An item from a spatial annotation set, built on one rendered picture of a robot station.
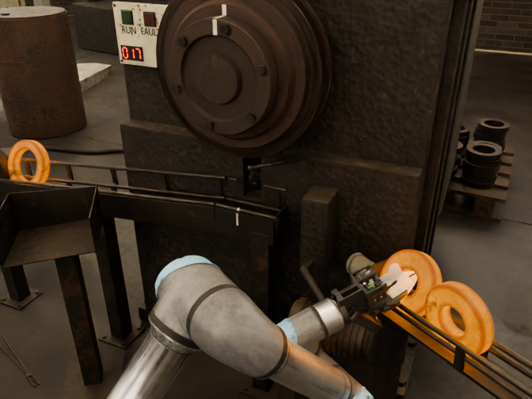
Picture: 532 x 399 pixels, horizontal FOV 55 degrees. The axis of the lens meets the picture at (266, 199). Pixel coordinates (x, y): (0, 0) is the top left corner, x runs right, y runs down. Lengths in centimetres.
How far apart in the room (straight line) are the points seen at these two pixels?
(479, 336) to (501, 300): 138
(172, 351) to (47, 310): 151
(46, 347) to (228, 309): 147
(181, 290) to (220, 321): 10
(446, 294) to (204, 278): 51
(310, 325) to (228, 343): 34
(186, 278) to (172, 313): 6
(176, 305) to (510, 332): 168
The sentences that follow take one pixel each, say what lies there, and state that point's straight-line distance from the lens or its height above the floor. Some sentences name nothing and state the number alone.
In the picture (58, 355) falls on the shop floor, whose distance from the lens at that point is 218.
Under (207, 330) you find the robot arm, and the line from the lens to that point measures 83.
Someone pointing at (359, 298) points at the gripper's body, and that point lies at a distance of 116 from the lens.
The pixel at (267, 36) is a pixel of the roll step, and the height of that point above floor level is 122.
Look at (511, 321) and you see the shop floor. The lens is 239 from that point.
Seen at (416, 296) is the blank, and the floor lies 70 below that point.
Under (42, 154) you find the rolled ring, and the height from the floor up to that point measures 71.
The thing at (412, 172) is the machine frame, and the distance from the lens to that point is 139.
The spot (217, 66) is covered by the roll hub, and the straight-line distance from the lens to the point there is 125.
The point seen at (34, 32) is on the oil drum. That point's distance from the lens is 405.
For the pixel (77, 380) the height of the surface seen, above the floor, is 1.
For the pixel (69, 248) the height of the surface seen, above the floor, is 60.
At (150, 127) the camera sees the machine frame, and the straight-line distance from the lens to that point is 168.
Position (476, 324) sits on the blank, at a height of 76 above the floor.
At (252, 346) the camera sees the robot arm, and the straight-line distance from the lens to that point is 83.
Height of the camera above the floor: 145
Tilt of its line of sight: 28 degrees down
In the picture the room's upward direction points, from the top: straight up
